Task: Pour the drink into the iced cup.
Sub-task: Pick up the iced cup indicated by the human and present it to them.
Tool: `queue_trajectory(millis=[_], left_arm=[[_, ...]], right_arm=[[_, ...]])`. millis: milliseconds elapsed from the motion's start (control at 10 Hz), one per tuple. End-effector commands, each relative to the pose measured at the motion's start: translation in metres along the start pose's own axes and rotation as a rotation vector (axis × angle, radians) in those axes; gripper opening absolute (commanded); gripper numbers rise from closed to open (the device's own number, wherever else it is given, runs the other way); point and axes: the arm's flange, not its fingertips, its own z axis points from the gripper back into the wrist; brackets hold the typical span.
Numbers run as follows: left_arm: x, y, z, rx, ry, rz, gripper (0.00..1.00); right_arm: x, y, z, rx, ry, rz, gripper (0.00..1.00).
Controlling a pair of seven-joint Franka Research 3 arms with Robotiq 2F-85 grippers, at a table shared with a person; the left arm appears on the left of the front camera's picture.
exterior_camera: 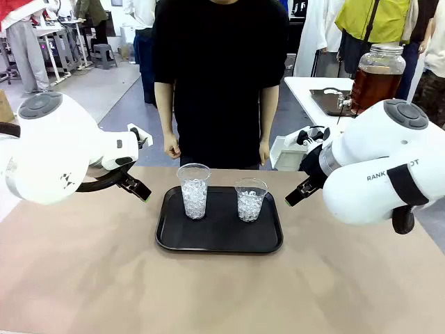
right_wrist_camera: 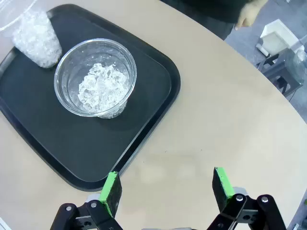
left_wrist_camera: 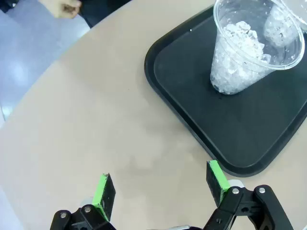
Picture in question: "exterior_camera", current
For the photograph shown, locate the person in grey trousers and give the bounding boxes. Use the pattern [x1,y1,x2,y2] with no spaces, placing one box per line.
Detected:
[0,0,51,94]

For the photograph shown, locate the white frame workbench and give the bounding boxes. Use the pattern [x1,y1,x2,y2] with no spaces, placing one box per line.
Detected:
[34,20,93,86]

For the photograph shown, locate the large black plastic tray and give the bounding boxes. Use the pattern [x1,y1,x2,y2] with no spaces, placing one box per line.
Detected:
[154,185,284,254]

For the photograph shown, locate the white side table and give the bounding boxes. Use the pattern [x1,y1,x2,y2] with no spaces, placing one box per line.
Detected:
[284,76,355,138]

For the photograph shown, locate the person's left forearm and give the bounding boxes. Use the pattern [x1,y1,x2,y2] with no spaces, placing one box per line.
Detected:
[259,85,281,142]

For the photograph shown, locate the person in green top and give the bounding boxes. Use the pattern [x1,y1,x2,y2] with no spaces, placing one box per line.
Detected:
[74,0,109,46]

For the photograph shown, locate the person's right hand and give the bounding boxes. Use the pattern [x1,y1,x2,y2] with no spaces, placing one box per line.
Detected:
[163,132,182,160]

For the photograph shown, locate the white plastic box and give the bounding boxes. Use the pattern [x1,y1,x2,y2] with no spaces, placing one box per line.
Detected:
[269,135,309,171]

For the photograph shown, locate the glass tea dispenser jar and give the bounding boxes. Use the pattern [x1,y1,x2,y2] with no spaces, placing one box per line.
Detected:
[336,43,407,116]

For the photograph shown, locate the brown paper bag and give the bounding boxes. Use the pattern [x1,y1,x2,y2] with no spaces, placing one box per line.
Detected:
[0,89,17,123]

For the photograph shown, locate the small black serving tray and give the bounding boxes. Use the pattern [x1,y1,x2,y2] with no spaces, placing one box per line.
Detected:
[309,88,357,118]

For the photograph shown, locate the person's left hand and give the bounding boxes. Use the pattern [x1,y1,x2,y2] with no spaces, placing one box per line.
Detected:
[258,138,272,167]

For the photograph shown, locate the mannequin in navy trousers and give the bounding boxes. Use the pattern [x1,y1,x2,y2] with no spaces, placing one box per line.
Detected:
[124,0,157,105]

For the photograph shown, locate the tall clear iced cup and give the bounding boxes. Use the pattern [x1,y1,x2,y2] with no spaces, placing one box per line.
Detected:
[176,162,212,221]

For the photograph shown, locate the mannequin in yellow-green jacket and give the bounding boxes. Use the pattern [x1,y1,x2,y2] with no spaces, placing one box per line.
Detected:
[335,0,418,70]

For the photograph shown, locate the short clear plastic cup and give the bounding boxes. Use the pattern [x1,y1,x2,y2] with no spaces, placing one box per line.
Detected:
[234,177,268,223]

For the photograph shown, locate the grey step stool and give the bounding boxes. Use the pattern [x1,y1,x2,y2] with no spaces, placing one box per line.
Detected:
[90,44,118,70]

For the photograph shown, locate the black left arm hose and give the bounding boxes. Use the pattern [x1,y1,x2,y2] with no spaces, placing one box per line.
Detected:
[74,166,134,193]

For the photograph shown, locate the hanging white garment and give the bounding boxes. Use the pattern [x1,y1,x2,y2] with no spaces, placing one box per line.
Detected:
[293,0,343,78]

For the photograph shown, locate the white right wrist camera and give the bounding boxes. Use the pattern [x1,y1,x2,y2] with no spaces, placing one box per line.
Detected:
[284,127,331,147]

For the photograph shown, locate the person in black t-shirt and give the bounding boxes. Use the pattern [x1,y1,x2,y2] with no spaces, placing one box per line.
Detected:
[152,0,290,170]

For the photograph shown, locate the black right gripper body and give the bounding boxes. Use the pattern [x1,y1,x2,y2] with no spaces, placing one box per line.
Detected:
[298,144,326,182]

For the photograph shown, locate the person's right forearm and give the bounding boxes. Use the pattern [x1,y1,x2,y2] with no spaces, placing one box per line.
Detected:
[154,81,179,138]

